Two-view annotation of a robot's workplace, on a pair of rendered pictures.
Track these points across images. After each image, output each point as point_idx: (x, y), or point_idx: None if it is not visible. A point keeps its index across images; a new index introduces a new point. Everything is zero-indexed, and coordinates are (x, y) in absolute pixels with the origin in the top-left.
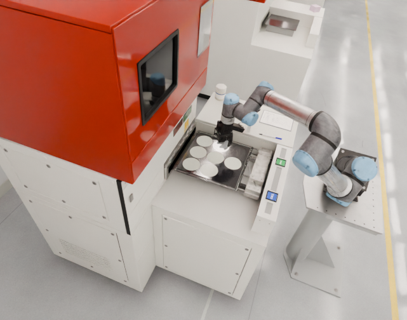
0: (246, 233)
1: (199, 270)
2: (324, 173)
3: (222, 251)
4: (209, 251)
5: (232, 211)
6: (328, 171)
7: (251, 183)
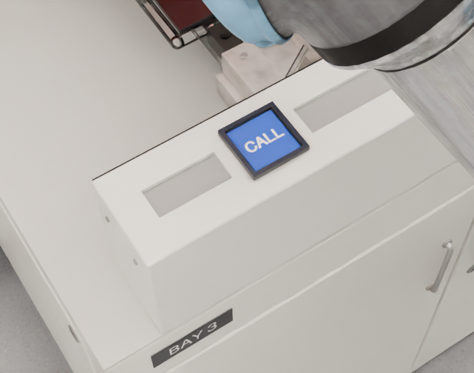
0: (80, 256)
1: (55, 333)
2: (358, 59)
3: (43, 290)
4: (27, 269)
5: (118, 138)
6: (395, 53)
7: (291, 56)
